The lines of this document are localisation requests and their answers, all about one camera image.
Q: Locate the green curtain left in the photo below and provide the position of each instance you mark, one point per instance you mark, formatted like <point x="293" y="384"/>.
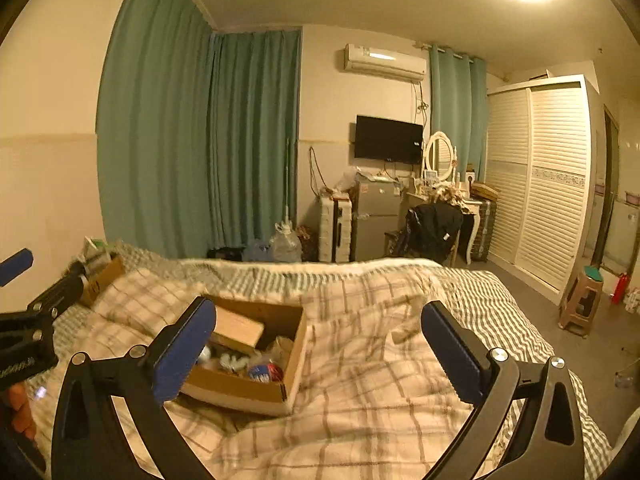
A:
<point x="197" y="131"/>

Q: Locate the red white medicine box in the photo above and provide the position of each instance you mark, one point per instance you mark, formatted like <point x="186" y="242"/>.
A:
<point x="236" y="332"/>

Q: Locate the white pillow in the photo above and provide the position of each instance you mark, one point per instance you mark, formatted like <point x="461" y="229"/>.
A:
<point x="629" y="425"/>

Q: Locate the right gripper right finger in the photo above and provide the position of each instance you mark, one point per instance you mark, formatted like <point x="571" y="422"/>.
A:
<point x="547" y="440"/>

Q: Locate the large open cardboard box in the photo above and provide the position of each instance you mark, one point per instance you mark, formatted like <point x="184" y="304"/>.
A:
<point x="283" y="342"/>

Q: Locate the black wall television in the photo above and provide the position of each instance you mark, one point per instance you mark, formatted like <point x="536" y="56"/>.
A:
<point x="388" y="140"/>

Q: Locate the grey checkered bed sheet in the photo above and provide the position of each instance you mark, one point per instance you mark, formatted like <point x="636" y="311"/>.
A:
<point x="500" y="319"/>

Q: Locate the white oval vanity mirror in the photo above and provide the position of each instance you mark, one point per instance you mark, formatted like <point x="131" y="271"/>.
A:
<point x="439" y="158"/>

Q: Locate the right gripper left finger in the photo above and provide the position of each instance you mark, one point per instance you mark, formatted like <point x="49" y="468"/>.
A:
<point x="88" y="441"/>

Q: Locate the small cardboard box with clutter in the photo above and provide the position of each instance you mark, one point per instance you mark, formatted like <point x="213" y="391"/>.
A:
<point x="98" y="267"/>

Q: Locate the white louvered wardrobe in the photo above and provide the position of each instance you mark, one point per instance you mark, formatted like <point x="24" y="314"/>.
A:
<point x="541" y="158"/>

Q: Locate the brown plastic stool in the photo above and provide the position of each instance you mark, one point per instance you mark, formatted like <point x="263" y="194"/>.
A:
<point x="579" y="307"/>

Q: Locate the silver mini fridge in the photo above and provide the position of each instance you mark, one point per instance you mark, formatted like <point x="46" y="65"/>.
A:
<point x="375" y="211"/>

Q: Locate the large clear water bottle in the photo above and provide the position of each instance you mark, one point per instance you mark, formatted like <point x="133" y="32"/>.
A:
<point x="284" y="244"/>

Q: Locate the white wall air conditioner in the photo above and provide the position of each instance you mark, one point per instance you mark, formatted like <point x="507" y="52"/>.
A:
<point x="384" y="63"/>

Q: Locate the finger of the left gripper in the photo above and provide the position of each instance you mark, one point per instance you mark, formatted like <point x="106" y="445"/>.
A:
<point x="15" y="265"/>
<point x="44" y="309"/>

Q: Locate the person's left hand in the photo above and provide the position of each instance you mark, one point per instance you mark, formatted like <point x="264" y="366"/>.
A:
<point x="22" y="421"/>

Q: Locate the clear plastic jar blue label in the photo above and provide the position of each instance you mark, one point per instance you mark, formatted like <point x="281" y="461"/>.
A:
<point x="265" y="372"/>

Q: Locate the red fire extinguisher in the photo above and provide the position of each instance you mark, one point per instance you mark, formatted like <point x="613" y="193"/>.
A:
<point x="620" y="288"/>

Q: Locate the white suitcase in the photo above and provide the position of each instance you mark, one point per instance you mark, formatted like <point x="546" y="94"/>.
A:
<point x="335" y="228"/>

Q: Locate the white socks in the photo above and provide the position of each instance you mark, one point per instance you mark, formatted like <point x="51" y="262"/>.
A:
<point x="233" y="363"/>

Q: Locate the green curtain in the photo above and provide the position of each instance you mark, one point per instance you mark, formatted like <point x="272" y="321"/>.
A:
<point x="459" y="104"/>
<point x="197" y="131"/>

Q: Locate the green curtain right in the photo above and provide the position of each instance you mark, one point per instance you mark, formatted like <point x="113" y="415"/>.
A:
<point x="459" y="104"/>

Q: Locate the black jacket on chair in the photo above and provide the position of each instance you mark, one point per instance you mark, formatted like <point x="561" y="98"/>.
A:
<point x="430" y="232"/>

